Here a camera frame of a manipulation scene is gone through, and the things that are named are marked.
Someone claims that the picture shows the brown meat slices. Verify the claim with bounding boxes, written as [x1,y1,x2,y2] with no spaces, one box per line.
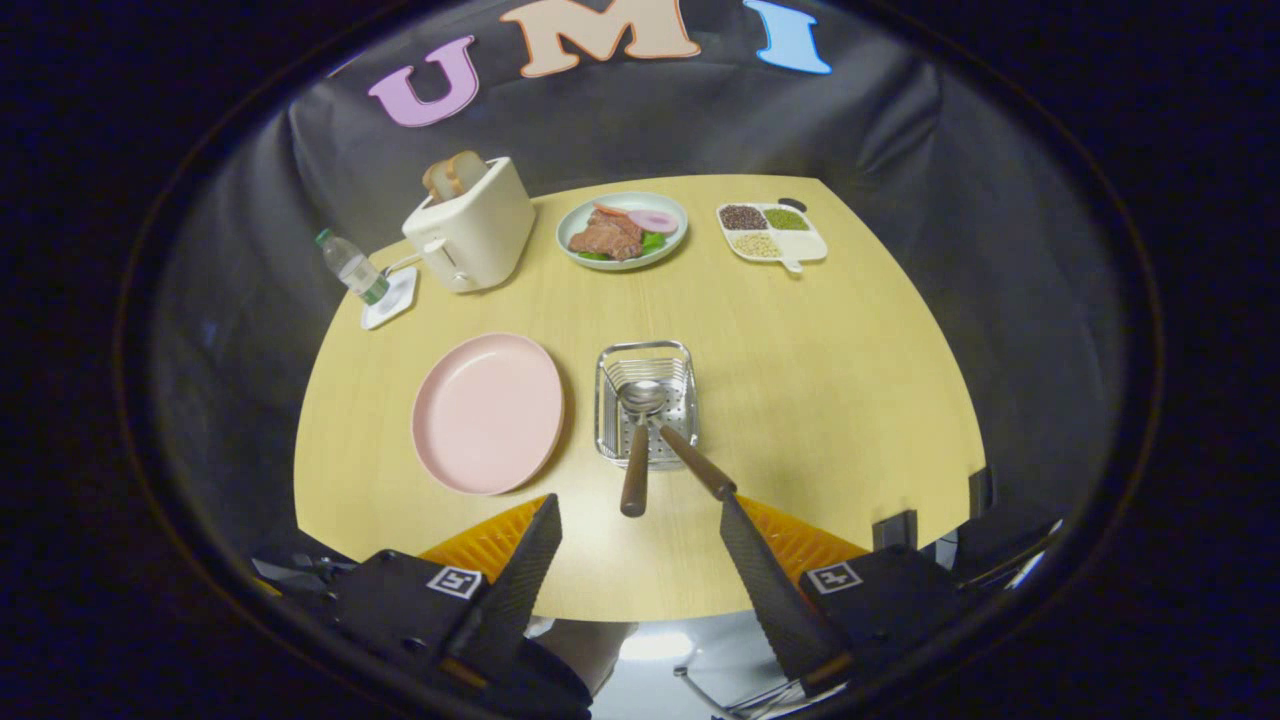
[568,210,644,262]

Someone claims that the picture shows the white square coaster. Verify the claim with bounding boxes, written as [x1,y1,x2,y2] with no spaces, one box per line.
[361,266,419,331]

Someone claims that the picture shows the black backdrop cloth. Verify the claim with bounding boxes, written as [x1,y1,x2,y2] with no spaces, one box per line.
[150,0,1131,601]

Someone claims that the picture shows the metal chair frame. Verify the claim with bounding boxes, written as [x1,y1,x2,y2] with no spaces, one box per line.
[675,660,801,720]

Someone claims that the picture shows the pale green food plate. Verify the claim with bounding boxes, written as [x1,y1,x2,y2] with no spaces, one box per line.
[555,191,690,272]

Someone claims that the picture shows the pink round plate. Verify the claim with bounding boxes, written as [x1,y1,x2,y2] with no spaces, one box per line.
[411,333,566,497]

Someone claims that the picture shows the clear plastic water bottle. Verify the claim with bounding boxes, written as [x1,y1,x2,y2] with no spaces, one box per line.
[314,228,391,306]

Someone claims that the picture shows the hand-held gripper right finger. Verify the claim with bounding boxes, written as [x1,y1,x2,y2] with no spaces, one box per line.
[718,492,966,699]

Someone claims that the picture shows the cream white toaster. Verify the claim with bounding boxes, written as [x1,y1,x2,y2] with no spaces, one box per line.
[402,157,538,294]

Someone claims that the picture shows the wooden handled metal spoon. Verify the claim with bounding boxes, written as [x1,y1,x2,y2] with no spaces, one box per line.
[617,379,739,502]

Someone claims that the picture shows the green lettuce leaf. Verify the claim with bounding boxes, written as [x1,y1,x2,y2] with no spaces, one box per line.
[578,232,669,263]

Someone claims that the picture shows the toast bread slice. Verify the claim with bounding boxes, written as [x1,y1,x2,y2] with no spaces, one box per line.
[422,158,463,204]
[445,150,491,197]

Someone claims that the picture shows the wooden handled metal fork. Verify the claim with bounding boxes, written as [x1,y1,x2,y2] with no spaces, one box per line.
[619,412,653,519]

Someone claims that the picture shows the white divided grain tray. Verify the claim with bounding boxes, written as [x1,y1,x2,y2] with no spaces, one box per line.
[716,202,829,274]

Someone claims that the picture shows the perforated metal drain basket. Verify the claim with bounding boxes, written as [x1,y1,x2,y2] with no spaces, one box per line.
[595,340,699,471]

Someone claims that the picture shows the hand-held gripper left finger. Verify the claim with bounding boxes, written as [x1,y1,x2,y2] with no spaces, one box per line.
[335,492,564,701]

